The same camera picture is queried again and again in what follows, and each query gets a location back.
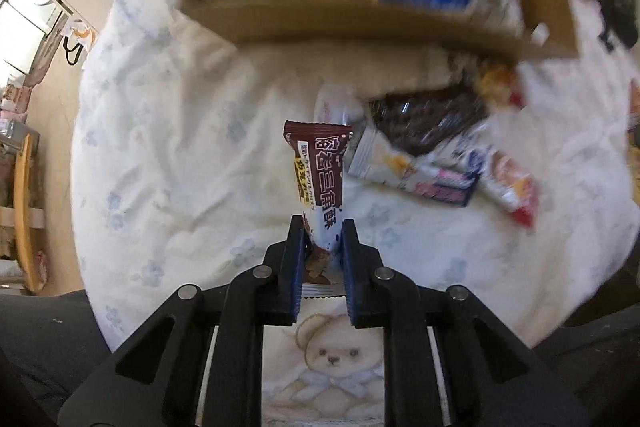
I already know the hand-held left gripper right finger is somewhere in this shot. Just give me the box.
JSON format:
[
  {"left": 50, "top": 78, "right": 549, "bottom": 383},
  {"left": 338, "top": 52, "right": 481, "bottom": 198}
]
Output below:
[{"left": 341, "top": 219, "right": 586, "bottom": 427}]

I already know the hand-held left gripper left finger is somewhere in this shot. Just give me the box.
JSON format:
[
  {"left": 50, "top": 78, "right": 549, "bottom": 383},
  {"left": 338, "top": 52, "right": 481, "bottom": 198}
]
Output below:
[{"left": 57, "top": 215, "right": 306, "bottom": 427}]

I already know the brown chocolate wafer packet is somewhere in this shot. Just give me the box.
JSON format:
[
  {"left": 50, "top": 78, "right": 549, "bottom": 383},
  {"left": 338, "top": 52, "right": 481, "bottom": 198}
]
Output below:
[{"left": 283, "top": 121, "right": 355, "bottom": 300}]

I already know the white purple label snack packet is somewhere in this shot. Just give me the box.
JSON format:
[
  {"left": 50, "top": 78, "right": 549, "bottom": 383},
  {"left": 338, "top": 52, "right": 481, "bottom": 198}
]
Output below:
[{"left": 347, "top": 127, "right": 481, "bottom": 208}]

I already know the dark brown snack packet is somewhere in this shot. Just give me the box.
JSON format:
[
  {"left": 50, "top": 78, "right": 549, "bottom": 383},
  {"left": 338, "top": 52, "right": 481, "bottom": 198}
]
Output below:
[{"left": 370, "top": 89, "right": 491, "bottom": 155}]

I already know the red white snack packet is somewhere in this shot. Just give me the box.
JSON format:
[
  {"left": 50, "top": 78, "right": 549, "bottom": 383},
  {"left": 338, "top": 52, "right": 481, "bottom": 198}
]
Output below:
[{"left": 480, "top": 152, "right": 541, "bottom": 228}]

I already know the orange snack packet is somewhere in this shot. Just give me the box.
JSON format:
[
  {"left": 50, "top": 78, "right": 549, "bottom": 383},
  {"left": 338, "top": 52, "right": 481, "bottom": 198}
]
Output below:
[{"left": 475, "top": 66, "right": 526, "bottom": 108}]

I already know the person's right leg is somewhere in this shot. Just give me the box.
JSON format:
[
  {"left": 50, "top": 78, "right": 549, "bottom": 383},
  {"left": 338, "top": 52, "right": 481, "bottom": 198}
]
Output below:
[{"left": 530, "top": 307, "right": 640, "bottom": 427}]

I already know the person's leg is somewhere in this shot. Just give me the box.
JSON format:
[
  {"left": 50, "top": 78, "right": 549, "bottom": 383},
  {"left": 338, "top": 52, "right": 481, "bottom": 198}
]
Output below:
[
  {"left": 0, "top": 289, "right": 121, "bottom": 427},
  {"left": 530, "top": 307, "right": 640, "bottom": 427}
]

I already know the person's left leg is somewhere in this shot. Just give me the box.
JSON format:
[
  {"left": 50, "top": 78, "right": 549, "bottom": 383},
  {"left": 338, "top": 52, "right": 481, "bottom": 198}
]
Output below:
[{"left": 0, "top": 289, "right": 121, "bottom": 427}]

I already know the wooden railing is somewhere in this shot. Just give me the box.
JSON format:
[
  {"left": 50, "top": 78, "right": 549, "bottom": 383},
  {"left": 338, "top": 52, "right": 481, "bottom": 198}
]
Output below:
[{"left": 12, "top": 134, "right": 48, "bottom": 293}]

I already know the white orange shopping bag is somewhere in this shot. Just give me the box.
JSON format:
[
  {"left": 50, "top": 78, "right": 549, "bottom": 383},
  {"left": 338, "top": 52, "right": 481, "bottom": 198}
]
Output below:
[{"left": 62, "top": 23, "right": 98, "bottom": 66}]

